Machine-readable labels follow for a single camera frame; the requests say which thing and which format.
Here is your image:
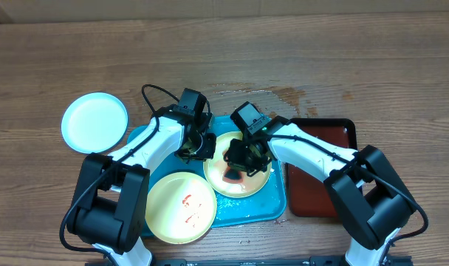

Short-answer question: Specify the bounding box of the yellow plate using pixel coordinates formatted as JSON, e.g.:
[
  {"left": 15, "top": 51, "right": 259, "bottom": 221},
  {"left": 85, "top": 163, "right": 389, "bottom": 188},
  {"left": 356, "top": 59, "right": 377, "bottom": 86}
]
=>
[
  {"left": 145, "top": 172, "right": 217, "bottom": 244},
  {"left": 203, "top": 132, "right": 272, "bottom": 198}
]

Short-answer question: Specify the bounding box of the orange sponge with dark scourer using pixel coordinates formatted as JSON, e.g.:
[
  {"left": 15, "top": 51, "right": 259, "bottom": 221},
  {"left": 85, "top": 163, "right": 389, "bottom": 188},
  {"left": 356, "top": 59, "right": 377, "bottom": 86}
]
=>
[{"left": 222, "top": 167, "right": 244, "bottom": 184}]

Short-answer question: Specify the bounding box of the light blue plate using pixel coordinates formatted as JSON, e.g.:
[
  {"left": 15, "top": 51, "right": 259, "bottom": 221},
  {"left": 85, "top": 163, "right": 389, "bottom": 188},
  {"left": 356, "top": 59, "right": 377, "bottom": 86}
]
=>
[{"left": 61, "top": 92, "right": 128, "bottom": 154}]

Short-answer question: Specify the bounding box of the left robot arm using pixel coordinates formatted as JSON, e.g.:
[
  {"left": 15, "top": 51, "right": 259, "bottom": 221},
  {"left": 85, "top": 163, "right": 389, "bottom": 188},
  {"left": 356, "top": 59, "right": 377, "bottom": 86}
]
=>
[{"left": 59, "top": 89, "right": 216, "bottom": 265}]

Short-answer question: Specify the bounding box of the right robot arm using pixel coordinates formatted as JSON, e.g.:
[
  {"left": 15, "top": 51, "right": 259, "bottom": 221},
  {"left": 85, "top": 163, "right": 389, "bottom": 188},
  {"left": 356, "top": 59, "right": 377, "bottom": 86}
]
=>
[{"left": 224, "top": 102, "right": 419, "bottom": 265}]

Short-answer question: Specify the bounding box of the blue plastic tray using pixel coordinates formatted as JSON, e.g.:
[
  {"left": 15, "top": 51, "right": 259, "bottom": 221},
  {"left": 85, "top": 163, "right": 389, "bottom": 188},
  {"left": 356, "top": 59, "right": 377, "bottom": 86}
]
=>
[{"left": 127, "top": 115, "right": 287, "bottom": 237}]

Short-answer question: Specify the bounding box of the dark red rectangular tray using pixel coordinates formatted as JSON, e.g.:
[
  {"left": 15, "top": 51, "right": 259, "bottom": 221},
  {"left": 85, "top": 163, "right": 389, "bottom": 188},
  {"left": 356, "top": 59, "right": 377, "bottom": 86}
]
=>
[{"left": 286, "top": 118, "right": 357, "bottom": 217}]

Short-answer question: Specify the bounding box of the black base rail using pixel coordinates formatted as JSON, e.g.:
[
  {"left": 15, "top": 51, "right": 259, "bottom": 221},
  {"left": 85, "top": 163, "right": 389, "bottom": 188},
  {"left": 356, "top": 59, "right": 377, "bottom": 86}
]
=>
[{"left": 85, "top": 255, "right": 414, "bottom": 266}]

